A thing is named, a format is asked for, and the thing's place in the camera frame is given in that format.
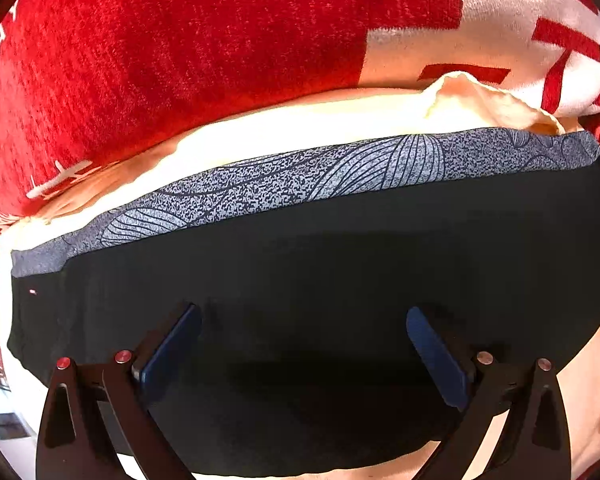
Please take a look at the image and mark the cream sofa cushion cover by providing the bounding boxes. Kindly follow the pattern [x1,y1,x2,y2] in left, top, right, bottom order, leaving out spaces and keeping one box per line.
[0,74,600,479]

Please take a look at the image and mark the dark navy patterned pants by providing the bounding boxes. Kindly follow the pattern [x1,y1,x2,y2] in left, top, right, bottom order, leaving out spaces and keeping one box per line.
[8,128,600,477]

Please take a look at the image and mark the red blanket with white text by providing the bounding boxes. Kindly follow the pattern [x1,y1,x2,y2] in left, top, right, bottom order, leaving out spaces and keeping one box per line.
[0,0,600,361]

